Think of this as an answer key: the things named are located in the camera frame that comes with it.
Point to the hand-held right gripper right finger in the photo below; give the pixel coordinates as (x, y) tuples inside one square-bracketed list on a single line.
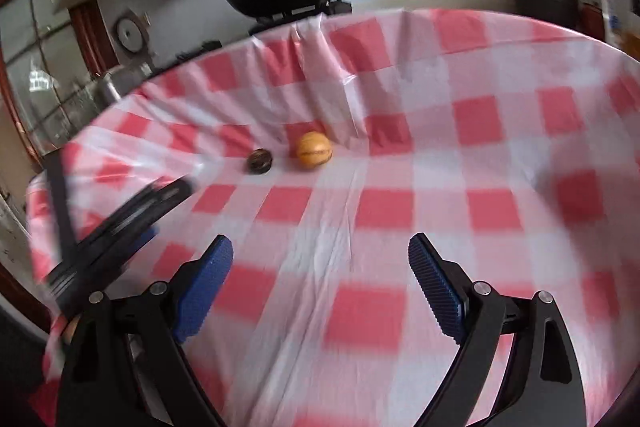
[(440, 289)]

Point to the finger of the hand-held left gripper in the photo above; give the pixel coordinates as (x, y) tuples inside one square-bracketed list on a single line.
[(145, 212)]

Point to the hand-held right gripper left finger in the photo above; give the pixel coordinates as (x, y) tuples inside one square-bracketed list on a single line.
[(205, 289)]

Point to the dark wrinkled passion fruit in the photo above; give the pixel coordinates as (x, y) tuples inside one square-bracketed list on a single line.
[(260, 161)]

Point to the yellow striped pepino melon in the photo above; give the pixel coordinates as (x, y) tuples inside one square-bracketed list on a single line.
[(314, 149)]

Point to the red white checked tablecloth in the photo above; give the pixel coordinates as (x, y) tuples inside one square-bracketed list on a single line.
[(350, 232)]

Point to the metal pot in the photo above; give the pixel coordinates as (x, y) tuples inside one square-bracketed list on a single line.
[(120, 84)]

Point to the glass window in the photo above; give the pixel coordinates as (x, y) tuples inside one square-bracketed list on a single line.
[(45, 82)]

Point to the black gas stove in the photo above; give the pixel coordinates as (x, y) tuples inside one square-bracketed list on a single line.
[(300, 14)]

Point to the dark lidded pot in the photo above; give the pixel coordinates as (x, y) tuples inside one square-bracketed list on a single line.
[(545, 2)]

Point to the red container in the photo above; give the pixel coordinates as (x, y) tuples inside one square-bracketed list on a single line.
[(590, 19)]

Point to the white carton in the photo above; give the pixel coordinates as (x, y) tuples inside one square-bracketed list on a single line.
[(606, 9)]

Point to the brown wooden door frame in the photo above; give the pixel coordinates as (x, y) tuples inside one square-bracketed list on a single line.
[(92, 37)]

